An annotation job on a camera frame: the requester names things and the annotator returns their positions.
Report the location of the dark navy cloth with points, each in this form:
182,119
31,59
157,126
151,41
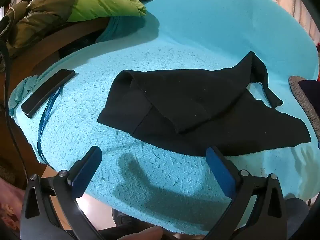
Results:
311,95

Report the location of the person's left hand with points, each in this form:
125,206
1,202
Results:
146,233

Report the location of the olive and green jacket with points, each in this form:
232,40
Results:
37,17

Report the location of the beige striped curtain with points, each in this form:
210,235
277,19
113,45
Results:
300,12

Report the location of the brown wooden chair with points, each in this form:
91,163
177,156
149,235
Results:
75,33

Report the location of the black phone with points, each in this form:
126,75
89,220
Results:
47,92

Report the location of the person's dark shoe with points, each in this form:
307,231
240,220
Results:
127,220

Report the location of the person's leg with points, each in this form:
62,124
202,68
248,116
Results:
296,212

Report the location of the turquoise fleece blanket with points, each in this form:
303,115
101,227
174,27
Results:
200,30

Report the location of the pink floral cloth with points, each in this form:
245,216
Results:
10,205

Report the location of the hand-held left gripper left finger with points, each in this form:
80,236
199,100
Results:
85,177

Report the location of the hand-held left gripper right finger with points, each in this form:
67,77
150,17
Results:
220,172

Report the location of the black pants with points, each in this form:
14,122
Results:
187,100

